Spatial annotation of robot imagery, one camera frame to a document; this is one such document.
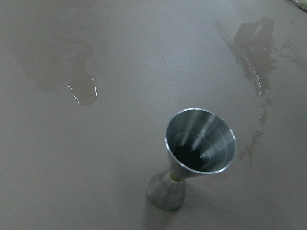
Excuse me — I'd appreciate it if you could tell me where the steel double jigger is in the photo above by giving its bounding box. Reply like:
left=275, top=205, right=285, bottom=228
left=147, top=108, right=237, bottom=211

